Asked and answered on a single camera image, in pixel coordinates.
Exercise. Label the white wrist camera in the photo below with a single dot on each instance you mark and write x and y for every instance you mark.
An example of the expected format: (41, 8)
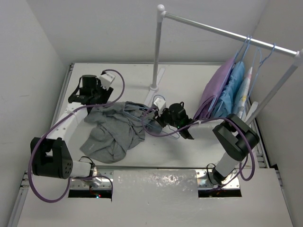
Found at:
(106, 80)
(160, 105)

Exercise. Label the blue empty wire hanger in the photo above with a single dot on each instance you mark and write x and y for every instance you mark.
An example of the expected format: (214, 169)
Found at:
(261, 62)

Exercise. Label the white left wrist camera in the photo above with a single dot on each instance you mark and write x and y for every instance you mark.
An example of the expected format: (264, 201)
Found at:
(106, 80)

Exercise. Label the blue hanger under patterned garment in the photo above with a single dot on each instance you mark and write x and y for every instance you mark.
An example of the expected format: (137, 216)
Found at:
(256, 65)

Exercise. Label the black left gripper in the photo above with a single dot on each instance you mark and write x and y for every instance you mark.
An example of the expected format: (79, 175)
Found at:
(106, 93)

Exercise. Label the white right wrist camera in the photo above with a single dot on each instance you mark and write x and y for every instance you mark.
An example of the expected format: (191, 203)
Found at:
(160, 105)

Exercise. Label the grey adidas t shirt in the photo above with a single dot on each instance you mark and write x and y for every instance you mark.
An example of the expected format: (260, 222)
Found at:
(118, 129)

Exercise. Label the blue hanger under purple garment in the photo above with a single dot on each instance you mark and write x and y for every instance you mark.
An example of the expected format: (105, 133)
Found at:
(217, 95)

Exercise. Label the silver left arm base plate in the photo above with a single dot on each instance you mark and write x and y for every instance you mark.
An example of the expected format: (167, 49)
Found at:
(101, 182)

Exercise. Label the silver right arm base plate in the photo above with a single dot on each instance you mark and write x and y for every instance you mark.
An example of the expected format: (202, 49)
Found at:
(205, 181)

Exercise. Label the blue hanging garment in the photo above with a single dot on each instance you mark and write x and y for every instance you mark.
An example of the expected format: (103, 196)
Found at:
(224, 104)

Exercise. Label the white metal clothes rack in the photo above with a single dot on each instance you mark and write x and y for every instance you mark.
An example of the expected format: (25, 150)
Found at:
(157, 75)

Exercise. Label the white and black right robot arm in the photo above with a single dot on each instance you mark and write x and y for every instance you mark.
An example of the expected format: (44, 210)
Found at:
(235, 136)

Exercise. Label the light blue wire hanger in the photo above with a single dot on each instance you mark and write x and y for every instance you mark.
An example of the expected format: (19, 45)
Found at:
(144, 115)

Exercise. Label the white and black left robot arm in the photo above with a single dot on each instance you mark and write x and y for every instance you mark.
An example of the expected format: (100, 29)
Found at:
(51, 154)

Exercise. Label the white front cover panel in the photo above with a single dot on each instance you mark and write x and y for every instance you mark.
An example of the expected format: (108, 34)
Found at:
(145, 198)

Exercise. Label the white patterned hanging garment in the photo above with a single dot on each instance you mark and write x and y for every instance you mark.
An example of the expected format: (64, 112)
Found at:
(242, 94)

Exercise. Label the purple hanging garment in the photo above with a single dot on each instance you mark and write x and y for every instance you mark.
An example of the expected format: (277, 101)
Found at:
(213, 90)

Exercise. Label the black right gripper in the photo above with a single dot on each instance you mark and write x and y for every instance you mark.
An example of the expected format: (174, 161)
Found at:
(160, 117)

